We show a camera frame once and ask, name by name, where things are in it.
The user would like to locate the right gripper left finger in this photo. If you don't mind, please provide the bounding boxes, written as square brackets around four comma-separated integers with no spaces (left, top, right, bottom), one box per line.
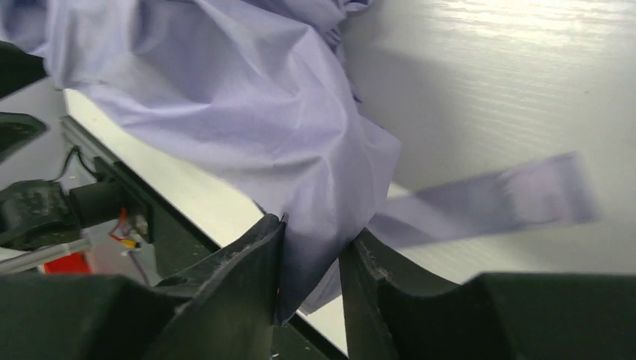
[1,214,286,359]

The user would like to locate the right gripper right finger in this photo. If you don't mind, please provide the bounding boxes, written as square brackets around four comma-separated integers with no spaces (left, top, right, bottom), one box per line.
[339,230,635,359]

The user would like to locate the black and lavender folding umbrella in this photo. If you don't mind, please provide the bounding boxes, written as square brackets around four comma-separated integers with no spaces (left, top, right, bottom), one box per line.
[1,1,598,322]

